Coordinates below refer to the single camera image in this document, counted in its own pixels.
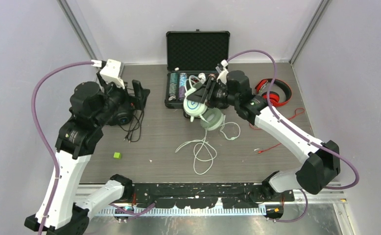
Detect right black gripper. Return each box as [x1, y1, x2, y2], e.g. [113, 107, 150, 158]
[186, 76, 238, 109]

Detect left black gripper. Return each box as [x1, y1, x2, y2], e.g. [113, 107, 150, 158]
[97, 70, 151, 125]

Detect mint green headphones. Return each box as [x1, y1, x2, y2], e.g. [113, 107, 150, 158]
[183, 75, 225, 131]

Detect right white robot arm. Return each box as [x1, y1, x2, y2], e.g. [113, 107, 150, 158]
[183, 70, 340, 201]

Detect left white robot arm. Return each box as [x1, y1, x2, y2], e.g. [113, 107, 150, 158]
[24, 80, 150, 235]

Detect blue black headphones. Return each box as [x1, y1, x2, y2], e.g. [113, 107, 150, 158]
[113, 109, 134, 125]

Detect red headphones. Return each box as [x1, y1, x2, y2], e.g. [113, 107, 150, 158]
[255, 78, 292, 107]

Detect black poker chip case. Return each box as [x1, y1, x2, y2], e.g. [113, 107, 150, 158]
[165, 29, 231, 109]

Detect green cube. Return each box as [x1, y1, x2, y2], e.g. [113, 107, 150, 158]
[113, 152, 122, 159]

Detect black headphone cable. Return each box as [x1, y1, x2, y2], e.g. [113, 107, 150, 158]
[119, 94, 146, 144]

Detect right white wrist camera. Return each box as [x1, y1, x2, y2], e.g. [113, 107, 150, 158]
[215, 60, 229, 84]

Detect red headphone cable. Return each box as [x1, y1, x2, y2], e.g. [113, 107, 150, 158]
[249, 107, 306, 155]

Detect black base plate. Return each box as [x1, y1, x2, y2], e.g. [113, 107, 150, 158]
[113, 183, 295, 209]

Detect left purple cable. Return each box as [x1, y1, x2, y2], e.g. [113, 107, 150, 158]
[30, 61, 157, 235]

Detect purple cable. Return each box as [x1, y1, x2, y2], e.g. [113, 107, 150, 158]
[30, 61, 157, 235]
[226, 49, 360, 223]

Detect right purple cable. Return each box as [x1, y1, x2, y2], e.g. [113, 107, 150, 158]
[226, 49, 360, 223]

